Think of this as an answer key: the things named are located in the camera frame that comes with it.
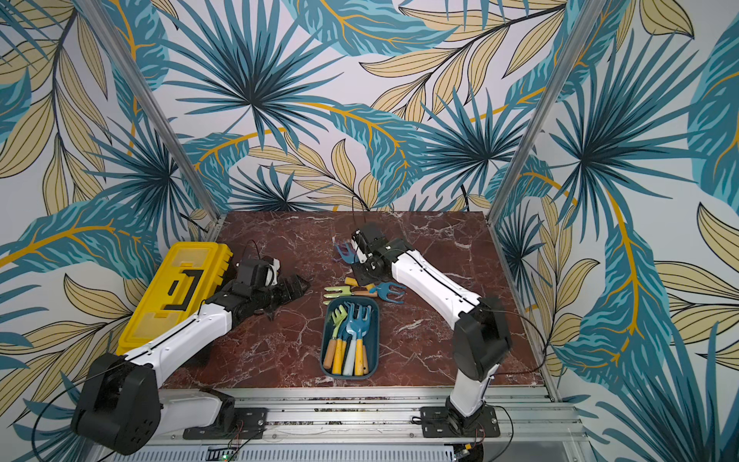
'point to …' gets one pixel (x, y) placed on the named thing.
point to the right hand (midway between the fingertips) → (364, 272)
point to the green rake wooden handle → (329, 353)
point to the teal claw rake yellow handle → (360, 324)
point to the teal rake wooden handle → (366, 294)
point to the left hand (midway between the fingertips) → (299, 293)
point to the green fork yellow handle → (345, 290)
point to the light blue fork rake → (351, 329)
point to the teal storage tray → (372, 338)
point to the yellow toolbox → (183, 283)
